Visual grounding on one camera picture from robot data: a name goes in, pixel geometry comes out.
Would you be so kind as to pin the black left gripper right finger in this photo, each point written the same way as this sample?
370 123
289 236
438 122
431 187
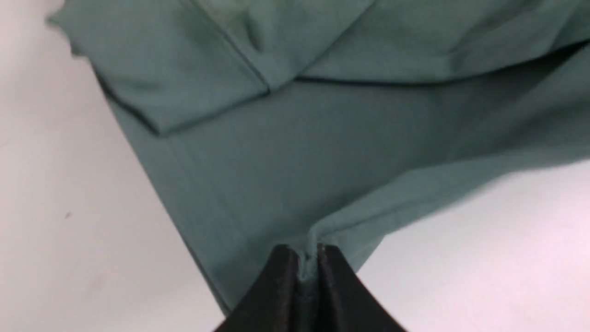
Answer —
345 305

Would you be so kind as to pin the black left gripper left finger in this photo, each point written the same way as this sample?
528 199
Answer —
268 306

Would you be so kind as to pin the green long sleeve shirt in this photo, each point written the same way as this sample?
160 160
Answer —
299 122

